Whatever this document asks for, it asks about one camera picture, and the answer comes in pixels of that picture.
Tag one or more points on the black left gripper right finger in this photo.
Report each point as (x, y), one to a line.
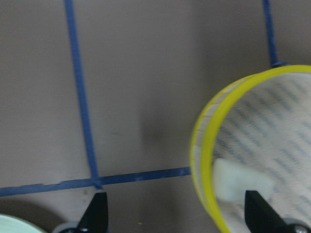
(259, 216)

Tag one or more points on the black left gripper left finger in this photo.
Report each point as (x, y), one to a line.
(95, 218)

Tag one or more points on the white steamed bun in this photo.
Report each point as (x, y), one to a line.
(231, 180)

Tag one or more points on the light green plate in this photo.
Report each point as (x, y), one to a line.
(10, 224)

